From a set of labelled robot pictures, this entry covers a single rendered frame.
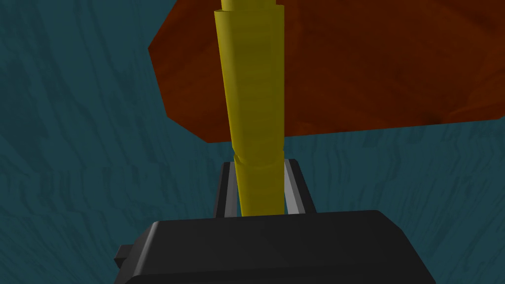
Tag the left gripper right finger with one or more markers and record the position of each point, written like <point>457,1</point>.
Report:
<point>296,189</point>

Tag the yellow tapered stick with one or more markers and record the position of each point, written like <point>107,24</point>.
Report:
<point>256,98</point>

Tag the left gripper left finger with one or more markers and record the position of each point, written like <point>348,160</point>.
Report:
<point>227,189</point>

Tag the brown wooden board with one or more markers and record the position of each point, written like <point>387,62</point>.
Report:
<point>375,67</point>

